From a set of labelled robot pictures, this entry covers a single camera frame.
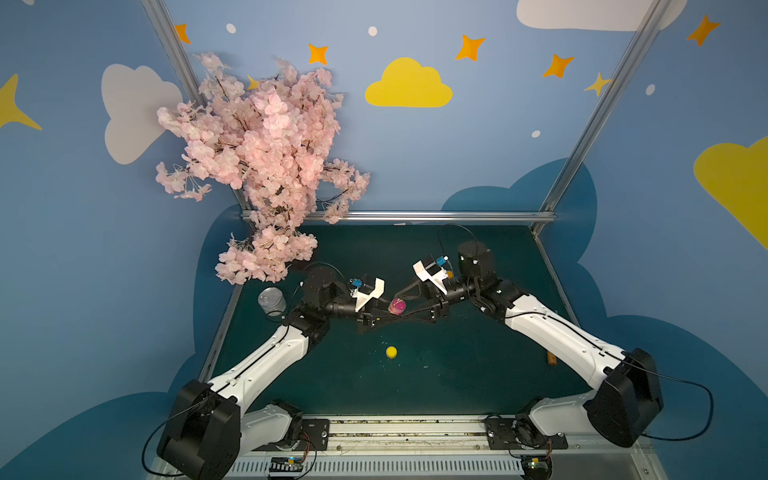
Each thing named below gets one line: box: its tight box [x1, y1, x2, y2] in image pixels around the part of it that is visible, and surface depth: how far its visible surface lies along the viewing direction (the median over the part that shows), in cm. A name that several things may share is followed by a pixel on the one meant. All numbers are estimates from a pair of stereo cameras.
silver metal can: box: [258, 287, 287, 317], surface depth 95 cm
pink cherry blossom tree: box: [156, 52, 371, 285], surface depth 75 cm
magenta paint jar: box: [388, 298, 407, 316], surface depth 66 cm
